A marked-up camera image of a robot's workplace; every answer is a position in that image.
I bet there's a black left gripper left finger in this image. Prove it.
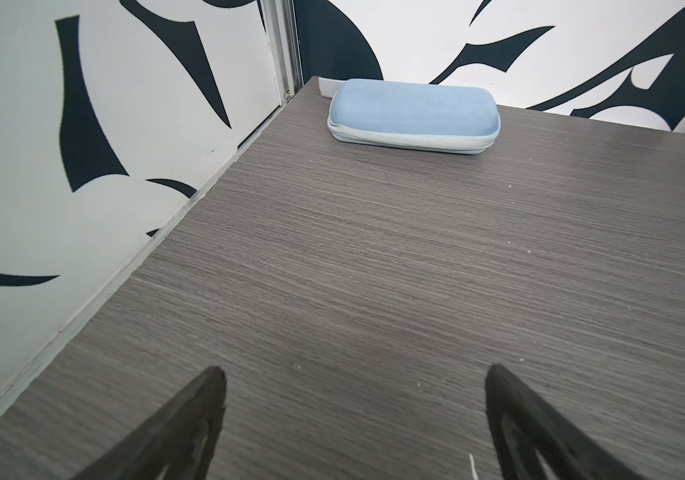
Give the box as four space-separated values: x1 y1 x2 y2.
74 366 228 479

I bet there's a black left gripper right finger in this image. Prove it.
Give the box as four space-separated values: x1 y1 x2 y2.
484 364 641 480

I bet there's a light blue glasses case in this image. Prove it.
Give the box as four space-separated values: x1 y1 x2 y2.
328 79 501 154

